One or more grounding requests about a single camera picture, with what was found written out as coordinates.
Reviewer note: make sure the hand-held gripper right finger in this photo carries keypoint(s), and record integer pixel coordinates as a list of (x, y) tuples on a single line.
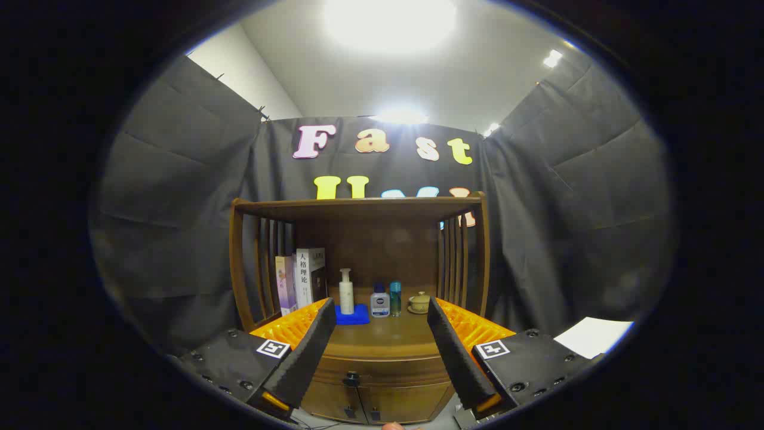
[(456, 358)]

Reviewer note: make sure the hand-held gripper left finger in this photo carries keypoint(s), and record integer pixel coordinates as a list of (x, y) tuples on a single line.
[(307, 358)]

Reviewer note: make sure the black round drawer knob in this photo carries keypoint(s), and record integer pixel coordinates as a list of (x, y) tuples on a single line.
[(351, 378)]

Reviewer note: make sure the wooden drawer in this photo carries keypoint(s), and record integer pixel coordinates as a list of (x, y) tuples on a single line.
[(406, 373)]

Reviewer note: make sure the wooden cabinet door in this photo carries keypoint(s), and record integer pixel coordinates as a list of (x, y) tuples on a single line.
[(328, 403), (406, 403)]

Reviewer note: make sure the wooden countertop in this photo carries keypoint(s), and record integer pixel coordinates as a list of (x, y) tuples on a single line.
[(388, 334)]

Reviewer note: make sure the wooden cabinet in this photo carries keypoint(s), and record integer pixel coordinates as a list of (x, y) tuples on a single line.
[(382, 239)]

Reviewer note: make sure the blue folded cloth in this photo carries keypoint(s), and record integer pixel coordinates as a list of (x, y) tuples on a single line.
[(352, 318)]

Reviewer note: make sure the yellow saucer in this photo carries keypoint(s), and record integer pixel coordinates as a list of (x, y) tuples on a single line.
[(413, 310)]

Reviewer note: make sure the yellow lidded teacup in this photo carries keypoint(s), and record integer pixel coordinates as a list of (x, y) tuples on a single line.
[(420, 301)]

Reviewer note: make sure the purple book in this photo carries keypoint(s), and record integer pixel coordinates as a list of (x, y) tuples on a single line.
[(285, 286)]

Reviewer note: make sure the white book with portrait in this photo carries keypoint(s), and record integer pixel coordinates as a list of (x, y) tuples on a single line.
[(304, 278)]

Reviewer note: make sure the teal glass bottle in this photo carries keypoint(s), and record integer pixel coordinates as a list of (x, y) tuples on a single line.
[(395, 297)]

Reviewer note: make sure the white bottle blue pump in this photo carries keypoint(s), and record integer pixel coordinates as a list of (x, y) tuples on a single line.
[(379, 303)]

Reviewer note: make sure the white flat panel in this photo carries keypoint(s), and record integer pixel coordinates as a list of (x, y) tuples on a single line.
[(591, 335)]

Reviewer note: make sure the black backdrop cloth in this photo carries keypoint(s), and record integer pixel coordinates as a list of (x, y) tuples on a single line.
[(179, 209)]

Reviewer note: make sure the ceiling strip light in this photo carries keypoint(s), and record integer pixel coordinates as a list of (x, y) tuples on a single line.
[(400, 116)]

